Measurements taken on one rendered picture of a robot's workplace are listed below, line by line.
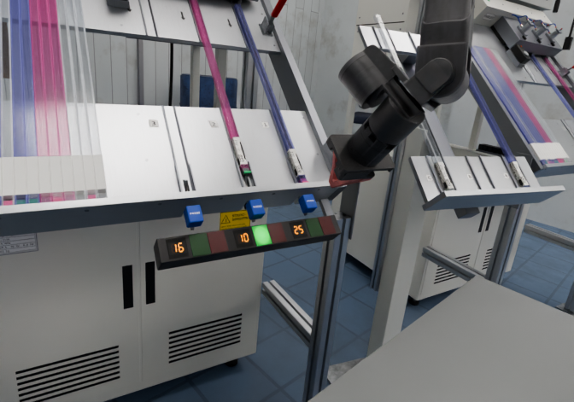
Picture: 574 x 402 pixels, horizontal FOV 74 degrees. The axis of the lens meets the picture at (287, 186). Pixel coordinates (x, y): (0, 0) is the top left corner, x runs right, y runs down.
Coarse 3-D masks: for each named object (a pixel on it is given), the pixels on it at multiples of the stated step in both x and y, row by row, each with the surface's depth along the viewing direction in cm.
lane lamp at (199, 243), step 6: (198, 234) 61; (204, 234) 62; (192, 240) 60; (198, 240) 61; (204, 240) 61; (192, 246) 60; (198, 246) 60; (204, 246) 61; (192, 252) 59; (198, 252) 60; (204, 252) 60; (210, 252) 60
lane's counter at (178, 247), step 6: (168, 240) 59; (174, 240) 59; (180, 240) 59; (168, 246) 58; (174, 246) 59; (180, 246) 59; (186, 246) 59; (168, 252) 58; (174, 252) 58; (180, 252) 58; (186, 252) 59; (174, 258) 58
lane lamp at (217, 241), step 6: (210, 234) 62; (216, 234) 62; (222, 234) 63; (210, 240) 61; (216, 240) 62; (222, 240) 62; (210, 246) 61; (216, 246) 61; (222, 246) 62; (216, 252) 61
